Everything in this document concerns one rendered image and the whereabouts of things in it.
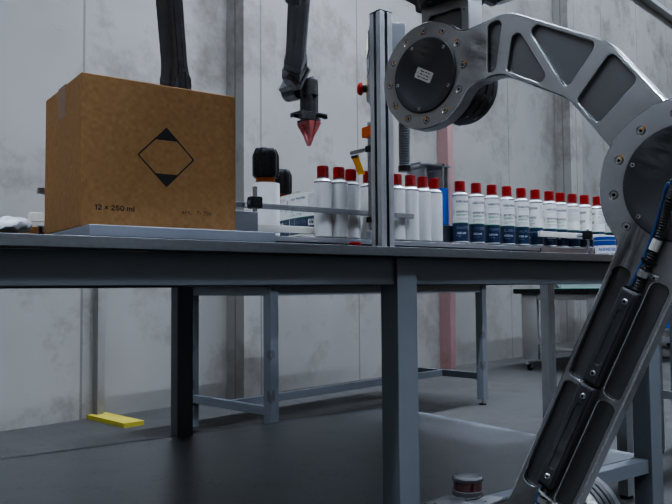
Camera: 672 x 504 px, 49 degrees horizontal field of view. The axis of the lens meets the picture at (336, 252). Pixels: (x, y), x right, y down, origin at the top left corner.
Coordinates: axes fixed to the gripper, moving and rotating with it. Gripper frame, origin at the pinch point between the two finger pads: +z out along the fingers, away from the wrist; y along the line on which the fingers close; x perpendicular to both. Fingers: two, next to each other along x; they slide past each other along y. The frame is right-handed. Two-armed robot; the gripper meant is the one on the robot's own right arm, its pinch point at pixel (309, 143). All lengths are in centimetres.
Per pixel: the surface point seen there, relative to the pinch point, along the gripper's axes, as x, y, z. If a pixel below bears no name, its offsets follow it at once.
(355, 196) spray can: 21.3, -1.1, 18.3
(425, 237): 23.2, -27.4, 29.3
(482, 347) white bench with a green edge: -124, -226, 86
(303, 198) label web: -15.1, -8.7, 15.3
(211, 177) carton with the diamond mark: 57, 65, 22
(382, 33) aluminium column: 35.2, 0.9, -24.9
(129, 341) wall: -245, -44, 81
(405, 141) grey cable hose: 30.8, -11.7, 2.6
